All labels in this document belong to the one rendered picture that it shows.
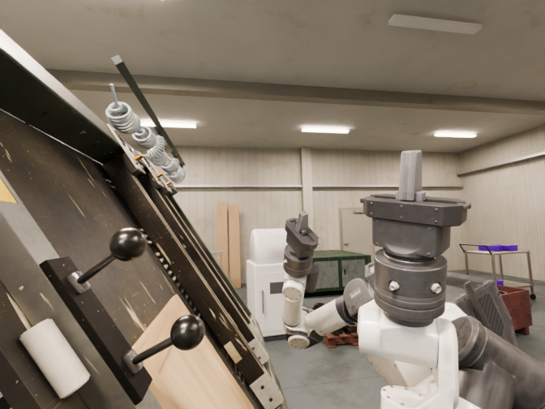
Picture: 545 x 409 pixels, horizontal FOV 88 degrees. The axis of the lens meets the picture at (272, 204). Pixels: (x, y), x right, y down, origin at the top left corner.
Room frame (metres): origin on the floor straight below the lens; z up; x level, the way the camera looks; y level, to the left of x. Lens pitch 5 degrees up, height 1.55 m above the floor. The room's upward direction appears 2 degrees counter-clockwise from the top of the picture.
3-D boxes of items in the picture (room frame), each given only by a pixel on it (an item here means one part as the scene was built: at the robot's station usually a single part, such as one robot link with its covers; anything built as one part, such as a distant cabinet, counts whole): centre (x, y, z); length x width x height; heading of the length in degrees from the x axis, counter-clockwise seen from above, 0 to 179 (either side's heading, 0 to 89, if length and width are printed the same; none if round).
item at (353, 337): (4.42, -0.96, 0.21); 1.17 x 0.81 x 0.42; 11
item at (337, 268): (7.55, -1.06, 0.44); 2.16 x 1.98 x 0.88; 100
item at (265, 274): (4.47, 0.05, 0.78); 0.86 x 0.70 x 1.56; 10
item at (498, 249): (5.98, -4.59, 0.56); 1.19 x 0.72 x 1.12; 99
